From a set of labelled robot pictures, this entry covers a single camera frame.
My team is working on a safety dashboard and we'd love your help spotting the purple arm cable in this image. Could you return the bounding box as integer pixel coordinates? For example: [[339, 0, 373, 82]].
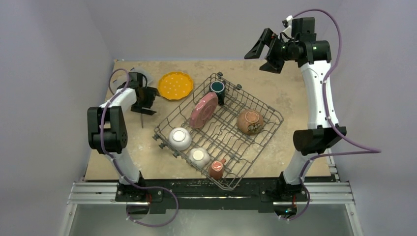
[[280, 8, 382, 222], [99, 68, 179, 228]]

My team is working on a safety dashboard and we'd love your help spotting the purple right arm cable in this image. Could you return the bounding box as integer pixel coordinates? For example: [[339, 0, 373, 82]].
[[280, 8, 382, 222]]

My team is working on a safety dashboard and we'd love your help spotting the dark green mug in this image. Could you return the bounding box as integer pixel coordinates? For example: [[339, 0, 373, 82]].
[[210, 81, 226, 106]]

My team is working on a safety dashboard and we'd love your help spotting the clear plastic screw box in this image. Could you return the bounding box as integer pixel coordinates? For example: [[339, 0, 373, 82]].
[[127, 68, 153, 89]]

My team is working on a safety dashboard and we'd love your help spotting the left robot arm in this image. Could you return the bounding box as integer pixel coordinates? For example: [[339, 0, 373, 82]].
[[87, 71, 159, 201]]

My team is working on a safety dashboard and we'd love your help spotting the yellow plate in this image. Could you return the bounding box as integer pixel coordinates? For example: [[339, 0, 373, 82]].
[[157, 71, 194, 101]]

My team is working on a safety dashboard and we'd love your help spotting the brown ceramic bowl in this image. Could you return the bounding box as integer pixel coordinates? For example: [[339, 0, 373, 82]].
[[237, 109, 264, 135]]

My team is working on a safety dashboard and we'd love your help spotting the pink dotted plate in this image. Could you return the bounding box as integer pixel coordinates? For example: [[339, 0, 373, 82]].
[[189, 92, 218, 129]]

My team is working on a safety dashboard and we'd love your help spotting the grey wire dish rack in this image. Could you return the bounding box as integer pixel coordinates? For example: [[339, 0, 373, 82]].
[[153, 72, 284, 191]]

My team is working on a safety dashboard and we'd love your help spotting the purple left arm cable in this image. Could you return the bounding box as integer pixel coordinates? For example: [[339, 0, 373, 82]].
[[99, 68, 179, 228]]

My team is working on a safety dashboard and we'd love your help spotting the white ceramic bowl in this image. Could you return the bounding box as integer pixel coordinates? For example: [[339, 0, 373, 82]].
[[168, 127, 192, 151]]

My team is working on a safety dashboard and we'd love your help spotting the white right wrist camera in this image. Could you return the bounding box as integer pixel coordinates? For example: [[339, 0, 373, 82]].
[[282, 15, 293, 35]]

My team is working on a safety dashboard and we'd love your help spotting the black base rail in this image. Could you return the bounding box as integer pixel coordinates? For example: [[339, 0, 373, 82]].
[[115, 177, 307, 216]]

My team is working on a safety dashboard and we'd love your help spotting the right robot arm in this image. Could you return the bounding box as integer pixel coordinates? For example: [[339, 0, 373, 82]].
[[244, 16, 347, 200]]

